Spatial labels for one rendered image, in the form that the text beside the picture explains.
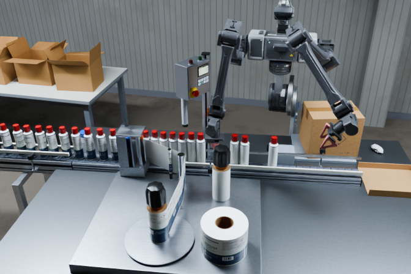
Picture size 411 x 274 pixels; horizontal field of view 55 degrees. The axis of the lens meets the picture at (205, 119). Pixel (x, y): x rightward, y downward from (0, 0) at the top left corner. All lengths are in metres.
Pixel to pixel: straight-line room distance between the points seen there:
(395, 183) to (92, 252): 1.62
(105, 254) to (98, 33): 3.83
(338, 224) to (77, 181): 1.41
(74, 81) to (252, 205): 2.15
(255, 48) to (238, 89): 2.58
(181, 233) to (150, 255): 0.18
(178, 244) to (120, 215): 0.36
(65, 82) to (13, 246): 1.91
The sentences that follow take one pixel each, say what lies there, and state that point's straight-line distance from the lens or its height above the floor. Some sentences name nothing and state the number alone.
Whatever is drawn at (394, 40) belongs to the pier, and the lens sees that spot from 4.48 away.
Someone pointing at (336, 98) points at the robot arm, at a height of 1.42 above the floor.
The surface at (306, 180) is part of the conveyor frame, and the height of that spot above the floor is 0.84.
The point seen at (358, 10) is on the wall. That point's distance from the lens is 4.63.
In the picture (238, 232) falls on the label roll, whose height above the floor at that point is 1.02.
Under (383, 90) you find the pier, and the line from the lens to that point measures 4.66.
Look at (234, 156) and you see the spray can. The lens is 2.23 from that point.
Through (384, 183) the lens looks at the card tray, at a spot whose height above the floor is 0.83.
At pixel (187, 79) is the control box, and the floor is 1.41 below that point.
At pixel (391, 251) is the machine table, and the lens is 2.04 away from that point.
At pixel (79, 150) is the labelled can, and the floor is 0.94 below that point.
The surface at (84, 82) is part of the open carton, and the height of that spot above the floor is 0.86.
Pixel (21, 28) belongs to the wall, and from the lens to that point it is 5.93.
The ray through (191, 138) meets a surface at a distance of 2.21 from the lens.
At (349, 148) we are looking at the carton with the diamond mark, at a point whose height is 0.92.
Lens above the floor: 2.19
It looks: 28 degrees down
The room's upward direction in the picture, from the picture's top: 1 degrees counter-clockwise
